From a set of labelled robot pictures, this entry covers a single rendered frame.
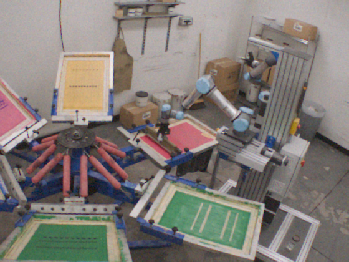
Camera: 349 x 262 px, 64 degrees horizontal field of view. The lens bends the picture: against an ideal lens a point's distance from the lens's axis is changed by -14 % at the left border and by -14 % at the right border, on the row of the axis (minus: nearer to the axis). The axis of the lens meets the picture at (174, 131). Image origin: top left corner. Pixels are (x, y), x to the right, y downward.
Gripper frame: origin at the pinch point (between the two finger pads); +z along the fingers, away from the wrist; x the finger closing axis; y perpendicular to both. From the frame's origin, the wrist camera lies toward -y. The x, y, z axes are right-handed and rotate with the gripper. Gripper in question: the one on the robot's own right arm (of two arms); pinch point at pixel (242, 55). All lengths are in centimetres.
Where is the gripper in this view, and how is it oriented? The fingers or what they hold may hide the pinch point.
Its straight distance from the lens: 350.0
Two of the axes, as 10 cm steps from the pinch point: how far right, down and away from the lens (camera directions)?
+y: 0.0, 8.3, 5.6
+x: 8.7, -2.8, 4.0
